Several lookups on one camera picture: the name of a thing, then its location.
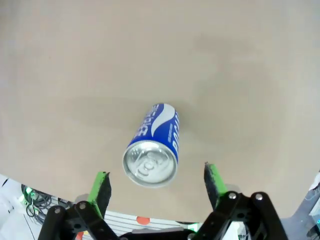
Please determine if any black cable bundle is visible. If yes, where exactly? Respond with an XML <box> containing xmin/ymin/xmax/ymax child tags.
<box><xmin>20</xmin><ymin>184</ymin><xmax>53</xmax><ymax>219</ymax></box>

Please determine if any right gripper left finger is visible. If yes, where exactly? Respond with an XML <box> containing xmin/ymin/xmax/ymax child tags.
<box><xmin>37</xmin><ymin>171</ymin><xmax>121</xmax><ymax>240</ymax></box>

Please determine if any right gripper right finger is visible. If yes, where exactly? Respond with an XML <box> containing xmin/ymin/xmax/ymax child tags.
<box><xmin>196</xmin><ymin>161</ymin><xmax>290</xmax><ymax>240</ymax></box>

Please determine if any blue and white drink can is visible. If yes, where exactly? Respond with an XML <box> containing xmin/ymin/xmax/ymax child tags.
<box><xmin>122</xmin><ymin>102</ymin><xmax>181</xmax><ymax>189</ymax></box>

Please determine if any grey mounting plate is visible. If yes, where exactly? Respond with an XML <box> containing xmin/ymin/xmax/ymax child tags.
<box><xmin>279</xmin><ymin>169</ymin><xmax>320</xmax><ymax>240</ymax></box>

